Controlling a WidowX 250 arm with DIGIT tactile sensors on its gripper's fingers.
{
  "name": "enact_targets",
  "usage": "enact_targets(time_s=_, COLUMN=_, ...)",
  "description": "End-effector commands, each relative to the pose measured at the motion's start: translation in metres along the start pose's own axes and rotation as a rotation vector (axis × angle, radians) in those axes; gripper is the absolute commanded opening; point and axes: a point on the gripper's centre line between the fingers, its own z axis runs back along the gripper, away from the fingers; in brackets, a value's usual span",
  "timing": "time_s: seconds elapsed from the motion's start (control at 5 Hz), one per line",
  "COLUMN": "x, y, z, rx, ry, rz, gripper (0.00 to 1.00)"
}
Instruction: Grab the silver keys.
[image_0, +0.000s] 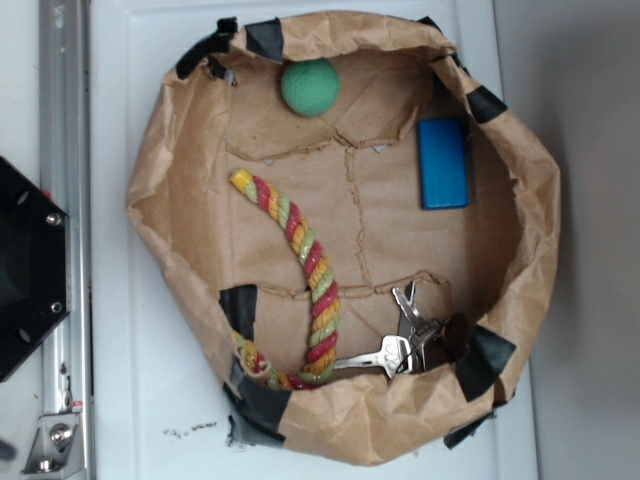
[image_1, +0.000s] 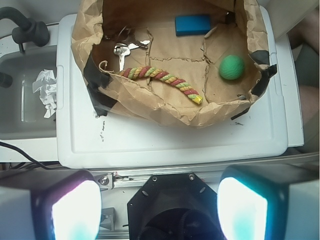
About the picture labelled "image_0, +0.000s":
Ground green textured ball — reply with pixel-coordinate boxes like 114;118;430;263
280;58;340;118

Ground silver keys bunch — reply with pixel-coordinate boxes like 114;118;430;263
334;281;469;379

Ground brown paper bag bin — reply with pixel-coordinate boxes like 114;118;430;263
127;11;560;465

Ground aluminium frame rail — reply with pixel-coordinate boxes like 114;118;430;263
38;1;95;479

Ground multicoloured twisted rope toy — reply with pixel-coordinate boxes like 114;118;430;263
230;168;341;391

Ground metal corner bracket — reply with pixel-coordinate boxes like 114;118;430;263
20;413;84;479

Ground blue rectangular block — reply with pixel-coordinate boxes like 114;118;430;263
417;119;468;210

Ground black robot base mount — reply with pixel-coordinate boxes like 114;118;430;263
1;159;69;381

